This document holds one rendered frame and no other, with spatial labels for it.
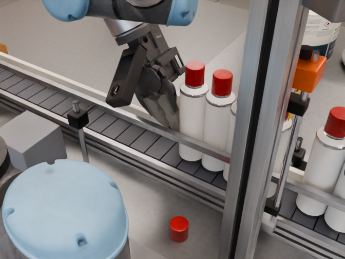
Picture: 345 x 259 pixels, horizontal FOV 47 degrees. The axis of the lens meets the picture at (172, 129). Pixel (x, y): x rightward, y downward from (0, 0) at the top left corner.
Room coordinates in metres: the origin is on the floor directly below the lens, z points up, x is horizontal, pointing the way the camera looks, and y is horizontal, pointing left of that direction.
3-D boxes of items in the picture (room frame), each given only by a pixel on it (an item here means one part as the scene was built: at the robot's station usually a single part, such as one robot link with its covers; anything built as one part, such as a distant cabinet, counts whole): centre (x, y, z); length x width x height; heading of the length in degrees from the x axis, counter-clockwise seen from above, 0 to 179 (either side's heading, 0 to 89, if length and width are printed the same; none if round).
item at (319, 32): (1.03, -0.36, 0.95); 0.20 x 0.20 x 0.14
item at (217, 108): (0.56, -0.08, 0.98); 0.05 x 0.05 x 0.20
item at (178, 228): (0.43, -0.01, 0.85); 0.03 x 0.03 x 0.03
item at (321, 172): (0.45, -0.24, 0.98); 0.05 x 0.05 x 0.20
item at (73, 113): (0.62, 0.17, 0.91); 0.07 x 0.03 x 0.17; 147
